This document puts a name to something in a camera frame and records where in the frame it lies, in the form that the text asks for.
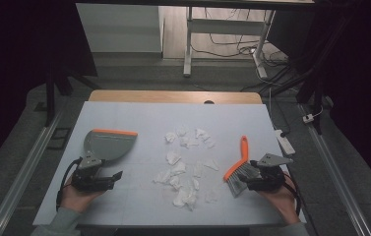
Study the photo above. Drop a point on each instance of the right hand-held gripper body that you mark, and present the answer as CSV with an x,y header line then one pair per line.
x,y
270,177

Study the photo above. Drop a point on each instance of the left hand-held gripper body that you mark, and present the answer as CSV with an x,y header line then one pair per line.
x,y
89,178

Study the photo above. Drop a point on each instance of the orange brush with grey bristles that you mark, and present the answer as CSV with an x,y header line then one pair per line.
x,y
240,167

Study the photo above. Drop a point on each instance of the white paper scraps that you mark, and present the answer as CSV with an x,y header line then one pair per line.
x,y
179,170

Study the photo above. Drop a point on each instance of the person's left hand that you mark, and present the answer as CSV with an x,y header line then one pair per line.
x,y
78,198

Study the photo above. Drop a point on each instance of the person's right hand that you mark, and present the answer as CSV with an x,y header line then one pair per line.
x,y
283,201

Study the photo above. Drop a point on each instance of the grey dustpan with orange edge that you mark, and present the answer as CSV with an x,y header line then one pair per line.
x,y
111,144

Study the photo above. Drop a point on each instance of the white power strip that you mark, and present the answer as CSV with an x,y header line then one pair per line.
x,y
284,142

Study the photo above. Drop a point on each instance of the black floor plate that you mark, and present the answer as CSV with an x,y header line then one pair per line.
x,y
59,138

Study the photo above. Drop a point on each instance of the white table cover board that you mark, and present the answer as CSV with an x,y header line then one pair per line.
x,y
147,114

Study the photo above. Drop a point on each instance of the small white plug adapter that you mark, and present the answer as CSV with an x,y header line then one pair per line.
x,y
308,118

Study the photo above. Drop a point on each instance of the black metal stand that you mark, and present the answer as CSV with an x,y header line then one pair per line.
x,y
50,95
316,98

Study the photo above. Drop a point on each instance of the white cabinet panel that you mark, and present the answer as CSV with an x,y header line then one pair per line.
x,y
120,29

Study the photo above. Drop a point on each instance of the aluminium floor rail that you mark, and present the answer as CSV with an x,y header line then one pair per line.
x,y
337,173
19,173

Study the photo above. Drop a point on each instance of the white desk frame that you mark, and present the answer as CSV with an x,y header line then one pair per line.
x,y
225,27

